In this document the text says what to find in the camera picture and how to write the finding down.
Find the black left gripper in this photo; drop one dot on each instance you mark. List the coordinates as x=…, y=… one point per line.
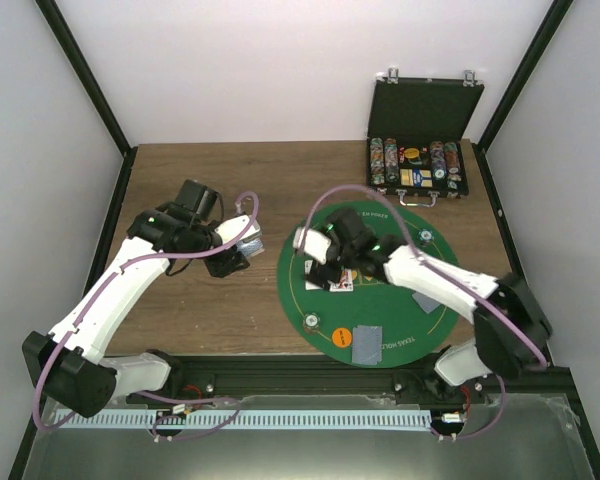
x=228, y=264

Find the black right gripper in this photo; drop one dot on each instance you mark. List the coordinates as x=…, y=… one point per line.
x=317, y=271

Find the face up queen card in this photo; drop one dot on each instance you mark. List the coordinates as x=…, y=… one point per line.
x=344, y=284

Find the blue patterned card deck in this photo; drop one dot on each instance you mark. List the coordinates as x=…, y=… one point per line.
x=251, y=248

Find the dealt blue card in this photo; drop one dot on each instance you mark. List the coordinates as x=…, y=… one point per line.
x=362, y=345
x=372, y=345
x=426, y=304

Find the orange round blind button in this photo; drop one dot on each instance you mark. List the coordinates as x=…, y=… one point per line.
x=342, y=337

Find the face up community card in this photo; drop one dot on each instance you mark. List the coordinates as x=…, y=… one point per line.
x=312, y=278

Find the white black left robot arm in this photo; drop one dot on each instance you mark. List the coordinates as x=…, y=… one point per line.
x=145, y=254

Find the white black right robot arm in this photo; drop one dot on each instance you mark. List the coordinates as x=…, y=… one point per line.
x=510, y=329

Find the round green poker mat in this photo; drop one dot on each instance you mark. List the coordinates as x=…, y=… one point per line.
x=408, y=334

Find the yellow card box in case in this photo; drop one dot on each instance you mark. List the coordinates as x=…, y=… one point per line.
x=406, y=177

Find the blue card box in case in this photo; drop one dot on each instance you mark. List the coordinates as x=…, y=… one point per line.
x=422, y=178

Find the chip row in case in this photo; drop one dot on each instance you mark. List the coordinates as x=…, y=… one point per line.
x=452, y=160
x=438, y=164
x=391, y=161
x=377, y=169

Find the black poker chip case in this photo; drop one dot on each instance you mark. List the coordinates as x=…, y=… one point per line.
x=416, y=112

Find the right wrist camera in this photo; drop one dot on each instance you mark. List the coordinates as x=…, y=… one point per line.
x=313, y=243

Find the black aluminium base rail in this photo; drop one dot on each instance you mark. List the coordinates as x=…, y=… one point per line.
x=300, y=375

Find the light blue slotted cable duct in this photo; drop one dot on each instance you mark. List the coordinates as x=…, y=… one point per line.
x=390, y=420

